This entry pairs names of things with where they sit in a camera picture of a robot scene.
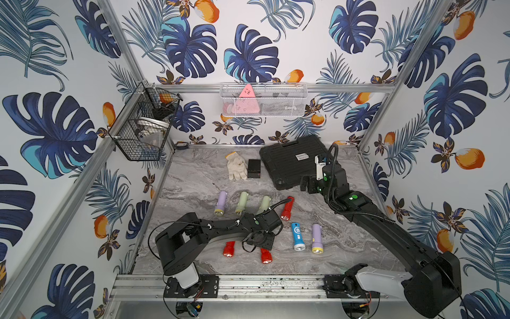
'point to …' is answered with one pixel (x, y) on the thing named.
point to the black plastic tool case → (285, 163)
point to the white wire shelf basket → (259, 100)
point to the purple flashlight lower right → (317, 246)
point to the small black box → (254, 168)
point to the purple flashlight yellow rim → (220, 210)
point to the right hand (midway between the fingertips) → (311, 174)
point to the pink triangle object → (246, 103)
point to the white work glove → (236, 166)
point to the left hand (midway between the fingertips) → (267, 242)
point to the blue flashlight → (298, 239)
